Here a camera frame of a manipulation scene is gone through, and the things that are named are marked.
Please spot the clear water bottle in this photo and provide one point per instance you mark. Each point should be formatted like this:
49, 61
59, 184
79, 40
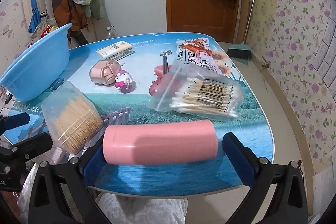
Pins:
110, 33

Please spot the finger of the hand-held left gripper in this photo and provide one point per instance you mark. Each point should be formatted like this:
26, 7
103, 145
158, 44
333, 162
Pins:
29, 146
17, 121

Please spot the beige wall switch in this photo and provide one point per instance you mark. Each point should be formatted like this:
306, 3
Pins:
4, 29

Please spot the pink cylindrical bottle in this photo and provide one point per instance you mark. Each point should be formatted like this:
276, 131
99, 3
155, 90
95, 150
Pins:
157, 142

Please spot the small wall tap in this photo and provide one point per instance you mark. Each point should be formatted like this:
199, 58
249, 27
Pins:
266, 64

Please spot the blue hanging bag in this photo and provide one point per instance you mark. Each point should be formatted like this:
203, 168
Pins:
34, 8

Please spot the clear bag of cotton swabs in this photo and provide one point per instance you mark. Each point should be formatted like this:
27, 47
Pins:
199, 92

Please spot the pink plastic case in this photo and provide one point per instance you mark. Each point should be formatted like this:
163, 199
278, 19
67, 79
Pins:
102, 73

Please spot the blue plastic basin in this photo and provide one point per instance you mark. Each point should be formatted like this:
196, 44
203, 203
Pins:
34, 64

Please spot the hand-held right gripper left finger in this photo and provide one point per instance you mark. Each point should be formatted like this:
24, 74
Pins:
93, 161

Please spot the clear toothpick box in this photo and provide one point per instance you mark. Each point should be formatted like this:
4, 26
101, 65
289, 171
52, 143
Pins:
73, 119

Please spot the pink white toy figure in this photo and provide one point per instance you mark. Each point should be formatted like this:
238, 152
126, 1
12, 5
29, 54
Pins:
123, 81

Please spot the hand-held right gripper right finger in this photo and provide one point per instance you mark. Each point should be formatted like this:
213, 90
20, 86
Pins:
237, 155

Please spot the white snack packet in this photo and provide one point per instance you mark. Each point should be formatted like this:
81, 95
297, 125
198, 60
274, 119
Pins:
197, 56

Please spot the teal broom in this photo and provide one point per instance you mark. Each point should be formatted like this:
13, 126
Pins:
240, 52

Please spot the plush doll with red heart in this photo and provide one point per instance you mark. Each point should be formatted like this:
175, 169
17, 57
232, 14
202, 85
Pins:
48, 29

